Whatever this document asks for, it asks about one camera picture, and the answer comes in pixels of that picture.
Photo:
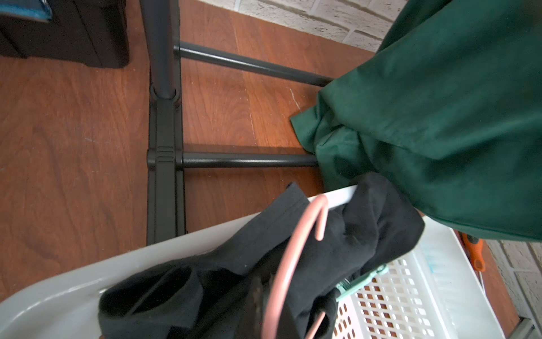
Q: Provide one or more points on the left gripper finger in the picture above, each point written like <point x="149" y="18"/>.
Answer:
<point x="252" y="315"/>

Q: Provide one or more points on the pink hanger of black shirt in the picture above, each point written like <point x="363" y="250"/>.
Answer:
<point x="313" y="221"/>

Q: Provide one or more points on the black t-shirt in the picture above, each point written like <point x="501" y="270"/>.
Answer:
<point x="203" y="296"/>

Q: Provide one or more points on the white perforated laundry basket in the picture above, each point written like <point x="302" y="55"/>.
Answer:
<point x="431" y="292"/>

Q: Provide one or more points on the black clothes rack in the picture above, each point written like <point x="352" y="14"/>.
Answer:
<point x="166" y="158"/>

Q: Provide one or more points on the green t-shirt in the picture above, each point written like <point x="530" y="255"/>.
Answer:
<point x="449" y="111"/>

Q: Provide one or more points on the black toolbox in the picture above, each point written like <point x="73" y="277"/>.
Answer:
<point x="92" y="33"/>

